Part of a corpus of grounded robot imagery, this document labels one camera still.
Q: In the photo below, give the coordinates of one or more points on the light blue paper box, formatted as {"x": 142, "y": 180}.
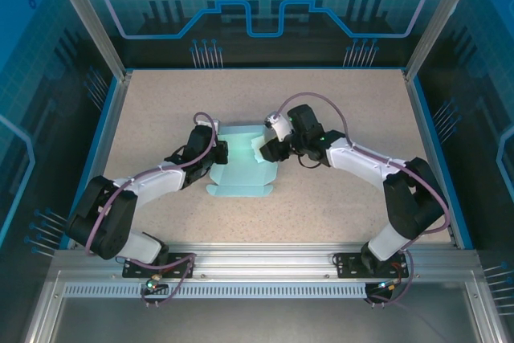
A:
{"x": 241, "y": 174}

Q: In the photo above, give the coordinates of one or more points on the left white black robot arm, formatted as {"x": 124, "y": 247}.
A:
{"x": 152, "y": 184}

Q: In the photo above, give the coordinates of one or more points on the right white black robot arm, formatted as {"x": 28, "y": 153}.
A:
{"x": 361, "y": 156}

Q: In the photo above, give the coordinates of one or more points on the small connector with green light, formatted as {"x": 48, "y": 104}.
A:
{"x": 152, "y": 284}
{"x": 387, "y": 284}

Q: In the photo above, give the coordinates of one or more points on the aluminium side rail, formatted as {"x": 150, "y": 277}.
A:
{"x": 110, "y": 118}
{"x": 451, "y": 234}

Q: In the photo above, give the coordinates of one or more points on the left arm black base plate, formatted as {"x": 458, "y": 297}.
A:
{"x": 180, "y": 262}

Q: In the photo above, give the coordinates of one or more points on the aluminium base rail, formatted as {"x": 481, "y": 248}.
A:
{"x": 261, "y": 258}

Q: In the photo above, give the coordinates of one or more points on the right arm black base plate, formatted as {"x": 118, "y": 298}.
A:
{"x": 345, "y": 266}

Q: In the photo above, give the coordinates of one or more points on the aluminium frame post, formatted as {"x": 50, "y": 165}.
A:
{"x": 441, "y": 17}
{"x": 92, "y": 17}

